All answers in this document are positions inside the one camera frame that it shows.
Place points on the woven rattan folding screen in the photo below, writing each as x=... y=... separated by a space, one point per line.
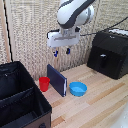
x=30 y=33

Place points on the dark blue flat book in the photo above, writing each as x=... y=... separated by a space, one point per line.
x=57 y=80

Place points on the blue plastic bowl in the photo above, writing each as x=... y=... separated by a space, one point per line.
x=78 y=89

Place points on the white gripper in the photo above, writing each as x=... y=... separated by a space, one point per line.
x=63 y=39

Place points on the white fryer control panel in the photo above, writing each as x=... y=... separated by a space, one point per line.
x=120 y=32

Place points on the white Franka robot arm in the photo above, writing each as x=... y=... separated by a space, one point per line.
x=71 y=13

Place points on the red plastic cup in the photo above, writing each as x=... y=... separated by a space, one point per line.
x=44 y=83

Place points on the black case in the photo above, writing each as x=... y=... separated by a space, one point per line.
x=113 y=50

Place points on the black divided storage box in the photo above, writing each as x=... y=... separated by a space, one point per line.
x=20 y=100

